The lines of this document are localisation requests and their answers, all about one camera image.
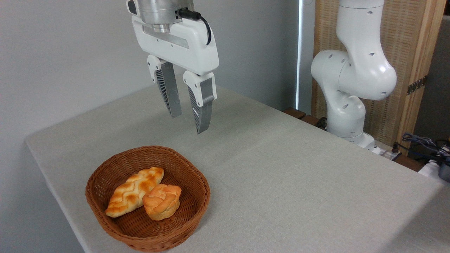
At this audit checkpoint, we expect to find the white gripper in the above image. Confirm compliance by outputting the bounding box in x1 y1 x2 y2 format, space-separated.
131 15 219 135

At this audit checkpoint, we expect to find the round bread roll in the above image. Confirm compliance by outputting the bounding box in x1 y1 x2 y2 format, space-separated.
142 184 182 221

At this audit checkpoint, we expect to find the long braided bread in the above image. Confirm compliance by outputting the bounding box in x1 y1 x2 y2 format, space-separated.
105 167 165 218

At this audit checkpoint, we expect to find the brown wicker basket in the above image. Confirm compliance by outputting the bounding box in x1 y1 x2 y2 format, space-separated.
85 145 211 253

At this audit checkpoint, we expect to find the grey tablecloth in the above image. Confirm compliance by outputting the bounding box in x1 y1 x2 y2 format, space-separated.
25 79 450 253

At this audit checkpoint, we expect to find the metal screen hinge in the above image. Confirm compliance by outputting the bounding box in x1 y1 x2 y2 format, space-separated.
407 75 429 96

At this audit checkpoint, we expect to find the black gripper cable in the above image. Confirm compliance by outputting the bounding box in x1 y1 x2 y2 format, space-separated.
179 9 212 45

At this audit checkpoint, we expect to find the bundle of dark cables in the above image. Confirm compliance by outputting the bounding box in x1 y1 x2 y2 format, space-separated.
392 132 450 163

